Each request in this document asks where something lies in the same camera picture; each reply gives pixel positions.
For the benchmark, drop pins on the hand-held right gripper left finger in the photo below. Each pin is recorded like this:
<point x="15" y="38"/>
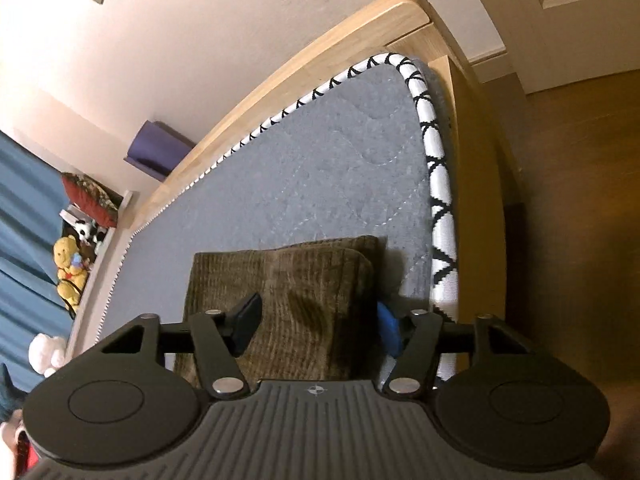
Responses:
<point x="247" y="321"/>

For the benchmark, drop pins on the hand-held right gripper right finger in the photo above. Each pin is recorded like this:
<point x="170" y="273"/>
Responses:
<point x="389" y="331"/>

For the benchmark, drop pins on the grey quilted mattress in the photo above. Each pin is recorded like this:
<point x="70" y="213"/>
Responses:
<point x="310" y="160"/>

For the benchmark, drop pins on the panda plush toy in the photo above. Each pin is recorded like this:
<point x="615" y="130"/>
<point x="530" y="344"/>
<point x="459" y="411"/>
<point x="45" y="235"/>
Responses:
<point x="89" y="232"/>

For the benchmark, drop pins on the yellow bear plush toy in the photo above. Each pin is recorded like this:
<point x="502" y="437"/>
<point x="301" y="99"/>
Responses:
<point x="69" y="260"/>

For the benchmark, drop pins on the purple box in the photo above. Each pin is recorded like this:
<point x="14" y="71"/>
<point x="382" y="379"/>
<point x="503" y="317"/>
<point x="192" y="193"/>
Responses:
<point x="157" y="149"/>

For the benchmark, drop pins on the dark red patterned cushion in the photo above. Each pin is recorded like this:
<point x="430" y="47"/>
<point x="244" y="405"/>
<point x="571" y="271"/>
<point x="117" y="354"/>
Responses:
<point x="92" y="199"/>

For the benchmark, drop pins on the white plush toy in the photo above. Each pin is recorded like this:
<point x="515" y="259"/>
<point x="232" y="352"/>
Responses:
<point x="47" y="354"/>

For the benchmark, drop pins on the blue curtain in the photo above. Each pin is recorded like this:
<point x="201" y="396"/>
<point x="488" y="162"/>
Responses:
<point x="25" y="220"/>

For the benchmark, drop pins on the white panel door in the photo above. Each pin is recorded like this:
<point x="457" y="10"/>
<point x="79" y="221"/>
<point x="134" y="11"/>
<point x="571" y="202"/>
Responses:
<point x="590" y="15"/>

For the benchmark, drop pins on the wooden bed frame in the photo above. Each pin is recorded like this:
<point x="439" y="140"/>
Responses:
<point x="300" y="60"/>

